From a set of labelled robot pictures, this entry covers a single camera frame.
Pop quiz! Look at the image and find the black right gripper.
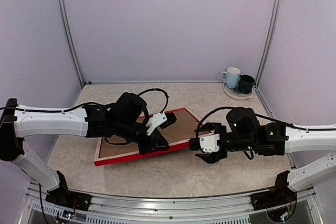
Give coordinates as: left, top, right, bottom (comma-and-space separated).
196, 123, 256, 164

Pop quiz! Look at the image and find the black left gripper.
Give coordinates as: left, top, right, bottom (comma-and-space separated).
114, 118, 170, 155

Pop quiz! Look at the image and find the brown frame backing board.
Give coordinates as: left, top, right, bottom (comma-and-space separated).
96, 108, 199, 158

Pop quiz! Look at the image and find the red wooden picture frame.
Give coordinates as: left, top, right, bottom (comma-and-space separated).
93, 108, 201, 166

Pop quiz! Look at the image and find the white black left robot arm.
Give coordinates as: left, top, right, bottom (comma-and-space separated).
1, 92, 170, 206

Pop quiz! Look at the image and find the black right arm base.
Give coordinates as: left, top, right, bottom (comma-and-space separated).
250, 170, 297, 210

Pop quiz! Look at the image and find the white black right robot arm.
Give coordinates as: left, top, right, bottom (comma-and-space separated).
189, 106, 335, 205

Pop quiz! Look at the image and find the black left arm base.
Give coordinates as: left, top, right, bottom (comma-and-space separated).
46, 170, 92, 211

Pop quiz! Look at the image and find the white plate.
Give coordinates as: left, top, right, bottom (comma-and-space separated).
223, 83, 254, 100

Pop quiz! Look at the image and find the dark green mug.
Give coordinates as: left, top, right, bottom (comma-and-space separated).
238, 74, 255, 94

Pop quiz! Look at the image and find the light blue mug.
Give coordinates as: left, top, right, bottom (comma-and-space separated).
220, 67, 241, 89

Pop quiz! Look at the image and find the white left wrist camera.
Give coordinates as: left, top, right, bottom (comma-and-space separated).
146, 112, 177, 136

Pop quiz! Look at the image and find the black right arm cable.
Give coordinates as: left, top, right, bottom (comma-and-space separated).
195, 106, 336, 141

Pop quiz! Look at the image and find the right aluminium corner post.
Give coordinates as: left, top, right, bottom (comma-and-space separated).
255, 0, 281, 89

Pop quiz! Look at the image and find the aluminium corner post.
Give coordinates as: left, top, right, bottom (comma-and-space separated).
57, 0, 86, 88
255, 0, 281, 89

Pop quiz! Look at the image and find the aluminium front rail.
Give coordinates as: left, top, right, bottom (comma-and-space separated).
19, 180, 323, 224

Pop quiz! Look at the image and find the left aluminium corner post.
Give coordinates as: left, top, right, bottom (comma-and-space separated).
57, 0, 86, 88

